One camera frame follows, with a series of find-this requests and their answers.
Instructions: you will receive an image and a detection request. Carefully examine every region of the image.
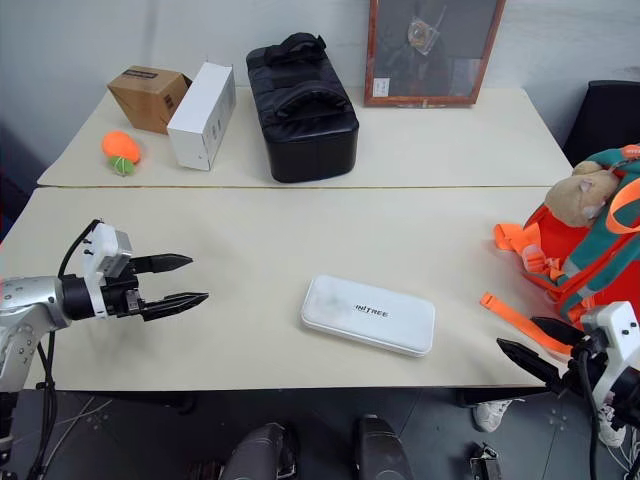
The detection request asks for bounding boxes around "black chair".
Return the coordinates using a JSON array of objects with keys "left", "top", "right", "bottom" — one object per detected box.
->
[{"left": 562, "top": 79, "right": 640, "bottom": 169}]

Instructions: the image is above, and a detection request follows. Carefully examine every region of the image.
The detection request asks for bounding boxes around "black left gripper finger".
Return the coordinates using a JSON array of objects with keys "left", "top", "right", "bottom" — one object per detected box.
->
[
  {"left": 131, "top": 253, "right": 194, "bottom": 276},
  {"left": 141, "top": 292, "right": 210, "bottom": 323}
]

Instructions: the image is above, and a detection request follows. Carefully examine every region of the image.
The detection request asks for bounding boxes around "white case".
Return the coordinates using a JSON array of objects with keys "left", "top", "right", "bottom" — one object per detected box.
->
[{"left": 300, "top": 273, "right": 436, "bottom": 358}]

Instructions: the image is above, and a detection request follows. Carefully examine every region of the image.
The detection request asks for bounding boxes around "brown cardboard box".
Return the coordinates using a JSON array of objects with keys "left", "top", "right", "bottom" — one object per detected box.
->
[{"left": 106, "top": 65, "right": 193, "bottom": 136}]

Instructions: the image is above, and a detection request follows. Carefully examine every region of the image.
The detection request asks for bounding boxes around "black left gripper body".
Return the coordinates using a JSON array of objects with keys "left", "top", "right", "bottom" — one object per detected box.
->
[{"left": 101, "top": 259, "right": 148, "bottom": 321}]

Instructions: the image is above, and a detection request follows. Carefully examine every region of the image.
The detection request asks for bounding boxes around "white cardboard box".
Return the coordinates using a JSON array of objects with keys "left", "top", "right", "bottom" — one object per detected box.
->
[{"left": 166, "top": 61, "right": 237, "bottom": 172}]

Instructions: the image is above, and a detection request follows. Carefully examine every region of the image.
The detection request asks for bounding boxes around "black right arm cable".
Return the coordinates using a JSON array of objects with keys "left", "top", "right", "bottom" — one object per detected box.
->
[{"left": 569, "top": 347, "right": 604, "bottom": 480}]

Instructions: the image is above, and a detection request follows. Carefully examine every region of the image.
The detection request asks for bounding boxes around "wooden framed display case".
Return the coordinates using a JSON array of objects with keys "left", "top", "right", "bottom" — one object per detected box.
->
[{"left": 363, "top": 0, "right": 508, "bottom": 108}]

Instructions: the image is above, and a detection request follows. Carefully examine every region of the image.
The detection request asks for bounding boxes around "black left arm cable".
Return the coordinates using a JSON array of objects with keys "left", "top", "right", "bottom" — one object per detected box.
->
[{"left": 27, "top": 218, "right": 104, "bottom": 480}]

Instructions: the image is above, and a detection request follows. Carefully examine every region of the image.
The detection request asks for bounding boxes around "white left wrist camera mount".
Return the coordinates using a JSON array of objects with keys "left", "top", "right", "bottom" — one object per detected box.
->
[{"left": 82, "top": 218, "right": 134, "bottom": 319}]

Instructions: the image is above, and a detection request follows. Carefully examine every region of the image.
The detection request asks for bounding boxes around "orange and green backpack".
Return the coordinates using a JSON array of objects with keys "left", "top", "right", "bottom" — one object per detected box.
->
[{"left": 479, "top": 143, "right": 640, "bottom": 357}]

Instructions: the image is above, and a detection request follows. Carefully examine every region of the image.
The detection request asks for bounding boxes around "dark rounded shape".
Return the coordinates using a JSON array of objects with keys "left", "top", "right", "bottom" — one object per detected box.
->
[
  {"left": 222, "top": 422, "right": 301, "bottom": 480},
  {"left": 353, "top": 414, "right": 415, "bottom": 480}
]

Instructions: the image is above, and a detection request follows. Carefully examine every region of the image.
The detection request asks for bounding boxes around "small black floor device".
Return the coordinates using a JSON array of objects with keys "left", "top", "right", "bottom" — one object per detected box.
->
[{"left": 468, "top": 441, "right": 504, "bottom": 480}]

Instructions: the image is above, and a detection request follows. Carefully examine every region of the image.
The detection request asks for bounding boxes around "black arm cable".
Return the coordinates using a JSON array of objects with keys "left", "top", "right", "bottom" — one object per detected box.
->
[
  {"left": 27, "top": 218, "right": 104, "bottom": 480},
  {"left": 569, "top": 347, "right": 604, "bottom": 480}
]

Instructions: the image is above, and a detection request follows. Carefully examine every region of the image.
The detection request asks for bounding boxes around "white sneaker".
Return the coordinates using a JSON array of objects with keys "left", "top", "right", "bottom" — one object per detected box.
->
[
  {"left": 597, "top": 402, "right": 627, "bottom": 448},
  {"left": 473, "top": 398, "right": 516, "bottom": 434}
]

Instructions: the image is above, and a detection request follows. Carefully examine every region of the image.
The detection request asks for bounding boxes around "black padded carry bag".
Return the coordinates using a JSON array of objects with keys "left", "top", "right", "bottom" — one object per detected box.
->
[{"left": 245, "top": 32, "right": 361, "bottom": 184}]

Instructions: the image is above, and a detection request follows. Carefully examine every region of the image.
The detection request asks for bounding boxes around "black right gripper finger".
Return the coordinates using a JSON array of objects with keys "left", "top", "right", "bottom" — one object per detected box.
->
[
  {"left": 531, "top": 317, "right": 585, "bottom": 347},
  {"left": 495, "top": 338, "right": 567, "bottom": 389}
]

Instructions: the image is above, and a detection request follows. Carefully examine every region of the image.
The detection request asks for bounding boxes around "beige plush toy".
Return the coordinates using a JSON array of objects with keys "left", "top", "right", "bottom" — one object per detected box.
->
[{"left": 543, "top": 159, "right": 622, "bottom": 228}]

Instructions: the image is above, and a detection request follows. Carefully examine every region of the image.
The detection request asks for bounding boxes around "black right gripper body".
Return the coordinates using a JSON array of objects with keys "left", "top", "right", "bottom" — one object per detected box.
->
[{"left": 549, "top": 337, "right": 610, "bottom": 399}]

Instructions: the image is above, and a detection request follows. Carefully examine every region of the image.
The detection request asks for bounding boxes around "orange and green plush toy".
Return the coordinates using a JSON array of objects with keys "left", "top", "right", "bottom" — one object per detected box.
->
[{"left": 101, "top": 130, "right": 142, "bottom": 178}]

